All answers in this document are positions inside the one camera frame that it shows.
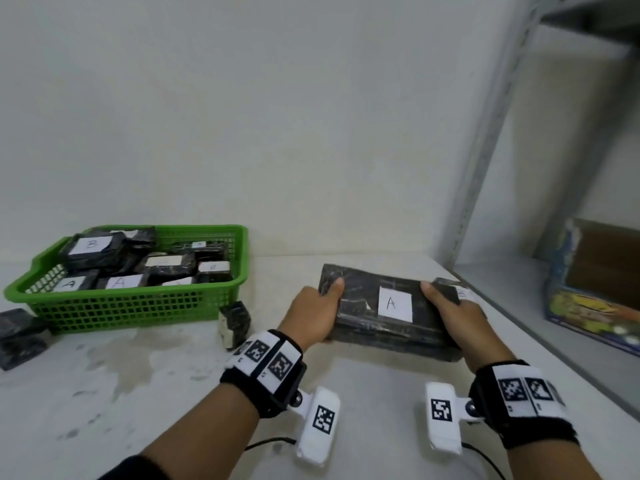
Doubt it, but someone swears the green plastic mesh basket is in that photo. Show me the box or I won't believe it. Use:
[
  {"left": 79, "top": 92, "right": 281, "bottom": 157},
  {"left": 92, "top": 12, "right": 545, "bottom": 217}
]
[{"left": 3, "top": 224, "right": 249, "bottom": 335}]

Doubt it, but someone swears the black wristband with markers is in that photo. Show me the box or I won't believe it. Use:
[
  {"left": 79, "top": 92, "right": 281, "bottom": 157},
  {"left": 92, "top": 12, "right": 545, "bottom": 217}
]
[
  {"left": 468, "top": 359, "right": 581, "bottom": 451},
  {"left": 219, "top": 329, "right": 307, "bottom": 419}
]

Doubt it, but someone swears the black left camera cable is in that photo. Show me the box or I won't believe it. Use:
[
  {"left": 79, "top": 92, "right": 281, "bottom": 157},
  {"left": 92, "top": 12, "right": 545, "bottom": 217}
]
[{"left": 245, "top": 437, "right": 299, "bottom": 451}]

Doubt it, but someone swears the colourful printed cardboard box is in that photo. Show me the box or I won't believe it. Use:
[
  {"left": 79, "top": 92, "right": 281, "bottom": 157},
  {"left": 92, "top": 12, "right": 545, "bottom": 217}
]
[{"left": 543, "top": 218, "right": 640, "bottom": 357}]

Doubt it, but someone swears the black right wristband with markers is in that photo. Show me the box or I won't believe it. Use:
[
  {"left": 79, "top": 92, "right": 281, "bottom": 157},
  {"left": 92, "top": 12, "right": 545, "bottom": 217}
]
[{"left": 468, "top": 359, "right": 581, "bottom": 451}]

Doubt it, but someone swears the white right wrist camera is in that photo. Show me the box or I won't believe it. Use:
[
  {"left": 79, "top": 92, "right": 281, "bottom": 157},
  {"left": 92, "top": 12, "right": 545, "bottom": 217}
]
[{"left": 425, "top": 382, "right": 483, "bottom": 455}]

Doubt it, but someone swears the person's left hand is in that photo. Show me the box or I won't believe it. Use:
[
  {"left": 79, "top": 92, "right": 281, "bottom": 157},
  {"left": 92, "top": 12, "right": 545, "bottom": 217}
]
[{"left": 277, "top": 277, "right": 346, "bottom": 351}]

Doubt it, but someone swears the small marbled packet labelled A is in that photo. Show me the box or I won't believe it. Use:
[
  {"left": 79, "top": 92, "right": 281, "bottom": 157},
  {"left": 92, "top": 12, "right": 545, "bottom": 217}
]
[{"left": 97, "top": 273, "right": 151, "bottom": 291}]

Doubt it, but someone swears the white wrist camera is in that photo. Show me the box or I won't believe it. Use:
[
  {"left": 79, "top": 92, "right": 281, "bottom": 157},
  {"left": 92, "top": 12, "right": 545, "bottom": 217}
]
[
  {"left": 425, "top": 382, "right": 483, "bottom": 455},
  {"left": 289, "top": 386, "right": 342, "bottom": 468}
]

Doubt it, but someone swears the black packet labelled b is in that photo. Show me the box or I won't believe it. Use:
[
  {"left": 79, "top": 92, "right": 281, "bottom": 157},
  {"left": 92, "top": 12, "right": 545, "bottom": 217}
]
[
  {"left": 462, "top": 443, "right": 507, "bottom": 480},
  {"left": 59, "top": 232, "right": 130, "bottom": 275}
]

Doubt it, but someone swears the long black packet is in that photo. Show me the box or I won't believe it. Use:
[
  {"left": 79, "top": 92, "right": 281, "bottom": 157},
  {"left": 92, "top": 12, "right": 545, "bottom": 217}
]
[{"left": 172, "top": 240, "right": 229, "bottom": 261}]

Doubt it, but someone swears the person's right hand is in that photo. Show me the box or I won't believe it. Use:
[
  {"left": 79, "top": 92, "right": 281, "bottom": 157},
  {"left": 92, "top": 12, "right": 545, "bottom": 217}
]
[{"left": 421, "top": 280, "right": 516, "bottom": 374}]

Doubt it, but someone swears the black left wristband with markers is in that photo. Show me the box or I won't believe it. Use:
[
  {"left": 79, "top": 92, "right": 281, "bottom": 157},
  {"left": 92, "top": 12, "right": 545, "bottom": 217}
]
[{"left": 219, "top": 329, "right": 307, "bottom": 419}]

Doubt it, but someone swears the long black box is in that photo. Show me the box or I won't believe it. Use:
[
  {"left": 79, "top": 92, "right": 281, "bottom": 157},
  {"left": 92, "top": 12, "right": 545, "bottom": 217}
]
[{"left": 319, "top": 263, "right": 463, "bottom": 363}]

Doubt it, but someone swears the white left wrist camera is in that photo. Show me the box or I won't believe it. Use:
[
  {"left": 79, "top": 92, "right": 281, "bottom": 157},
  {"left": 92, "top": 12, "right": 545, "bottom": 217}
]
[{"left": 289, "top": 386, "right": 342, "bottom": 468}]

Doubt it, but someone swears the small black packet with label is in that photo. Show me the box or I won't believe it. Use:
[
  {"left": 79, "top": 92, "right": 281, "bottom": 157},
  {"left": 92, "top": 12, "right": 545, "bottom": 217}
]
[{"left": 218, "top": 300, "right": 253, "bottom": 351}]

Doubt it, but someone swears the person's left forearm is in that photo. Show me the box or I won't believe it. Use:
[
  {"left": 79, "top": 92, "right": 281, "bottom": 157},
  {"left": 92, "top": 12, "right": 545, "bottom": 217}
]
[{"left": 99, "top": 382, "right": 261, "bottom": 480}]

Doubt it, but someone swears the person's right forearm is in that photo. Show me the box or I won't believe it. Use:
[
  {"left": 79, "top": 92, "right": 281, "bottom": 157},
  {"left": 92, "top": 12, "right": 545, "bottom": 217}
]
[{"left": 505, "top": 439, "right": 609, "bottom": 480}]

